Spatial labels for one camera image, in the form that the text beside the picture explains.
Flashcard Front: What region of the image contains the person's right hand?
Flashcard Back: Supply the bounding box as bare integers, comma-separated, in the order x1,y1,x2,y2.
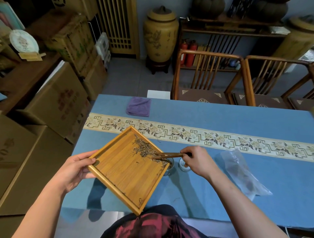
180,146,219,181

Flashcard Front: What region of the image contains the person's left hand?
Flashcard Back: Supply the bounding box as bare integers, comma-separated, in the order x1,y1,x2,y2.
52,150,99,195

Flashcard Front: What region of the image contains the brown wooden tea scoop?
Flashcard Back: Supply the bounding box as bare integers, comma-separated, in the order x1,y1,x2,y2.
152,152,193,160

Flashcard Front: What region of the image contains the square bamboo tea tray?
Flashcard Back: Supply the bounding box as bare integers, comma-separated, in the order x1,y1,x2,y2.
88,126,171,216

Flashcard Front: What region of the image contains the person's left forearm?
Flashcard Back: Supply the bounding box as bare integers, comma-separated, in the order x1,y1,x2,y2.
12,173,67,238

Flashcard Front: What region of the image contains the person's right forearm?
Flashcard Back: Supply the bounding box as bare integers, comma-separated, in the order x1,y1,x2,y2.
206,169,288,238

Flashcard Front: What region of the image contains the floral patterned table runner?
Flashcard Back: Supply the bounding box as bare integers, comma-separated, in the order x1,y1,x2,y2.
83,113,314,163

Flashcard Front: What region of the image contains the small glass jar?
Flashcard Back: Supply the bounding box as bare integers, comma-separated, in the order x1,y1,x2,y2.
164,158,175,176

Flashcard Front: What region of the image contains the pile of loose tea leaves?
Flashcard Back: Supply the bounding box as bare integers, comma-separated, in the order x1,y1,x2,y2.
132,134,171,168

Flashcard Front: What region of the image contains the large plain cardboard box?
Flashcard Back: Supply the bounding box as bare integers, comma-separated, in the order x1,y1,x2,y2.
0,115,74,216

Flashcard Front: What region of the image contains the clear plastic bag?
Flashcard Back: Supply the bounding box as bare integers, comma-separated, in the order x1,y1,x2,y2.
220,148,273,201

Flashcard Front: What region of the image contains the brown patterned seat cushion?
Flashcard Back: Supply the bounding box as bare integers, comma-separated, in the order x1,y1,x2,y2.
178,87,230,104
289,97,314,111
233,92,290,109

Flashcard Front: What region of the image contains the white box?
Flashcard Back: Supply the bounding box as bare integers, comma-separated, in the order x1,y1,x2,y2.
147,90,171,100

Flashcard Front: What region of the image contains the red printed cardboard box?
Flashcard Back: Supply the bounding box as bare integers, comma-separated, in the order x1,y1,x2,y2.
16,61,91,145

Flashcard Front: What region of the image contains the purple folded cloth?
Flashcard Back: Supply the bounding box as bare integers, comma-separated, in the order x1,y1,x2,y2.
126,96,152,117

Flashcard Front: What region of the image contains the red and black garment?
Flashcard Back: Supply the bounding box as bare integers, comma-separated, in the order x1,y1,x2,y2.
101,204,209,238

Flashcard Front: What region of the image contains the small brown cardboard box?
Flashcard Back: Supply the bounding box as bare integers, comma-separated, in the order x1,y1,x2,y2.
82,56,107,101

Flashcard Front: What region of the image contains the blue tablecloth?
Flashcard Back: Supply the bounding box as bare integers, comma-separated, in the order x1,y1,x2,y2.
61,94,314,231

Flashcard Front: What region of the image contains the dark wooden jar stand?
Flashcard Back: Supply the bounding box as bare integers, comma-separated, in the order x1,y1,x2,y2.
145,56,172,75

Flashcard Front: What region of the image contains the red fire extinguisher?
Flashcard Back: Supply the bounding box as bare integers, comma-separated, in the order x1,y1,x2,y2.
186,40,198,67
180,39,189,65

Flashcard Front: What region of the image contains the wooden slat-back chair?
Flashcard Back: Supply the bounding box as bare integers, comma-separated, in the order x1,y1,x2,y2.
281,62,314,111
171,49,246,104
242,55,314,109

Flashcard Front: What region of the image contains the green printed cardboard box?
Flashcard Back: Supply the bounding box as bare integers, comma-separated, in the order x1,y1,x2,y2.
45,15,98,76

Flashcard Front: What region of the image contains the wooden plate stand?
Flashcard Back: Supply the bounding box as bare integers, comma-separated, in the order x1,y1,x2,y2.
18,51,46,62

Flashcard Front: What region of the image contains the yellow ceramic lidded jar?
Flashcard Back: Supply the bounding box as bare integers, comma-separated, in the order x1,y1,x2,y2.
143,5,179,63

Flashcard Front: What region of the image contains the dark wooden console table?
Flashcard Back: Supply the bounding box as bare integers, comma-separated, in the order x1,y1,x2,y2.
179,12,290,73

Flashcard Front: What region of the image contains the white decorative plate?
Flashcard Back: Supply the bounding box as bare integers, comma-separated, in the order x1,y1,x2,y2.
9,29,40,53

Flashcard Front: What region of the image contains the wooden lattice screen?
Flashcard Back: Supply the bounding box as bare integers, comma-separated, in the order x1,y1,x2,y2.
97,0,140,59

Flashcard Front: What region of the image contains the dark pumpkin-shaped pot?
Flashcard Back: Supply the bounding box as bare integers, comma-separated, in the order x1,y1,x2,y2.
191,0,226,19
248,0,288,22

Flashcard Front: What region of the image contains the large yellow ceramic jar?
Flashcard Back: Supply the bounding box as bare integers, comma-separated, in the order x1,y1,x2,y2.
272,16,314,60

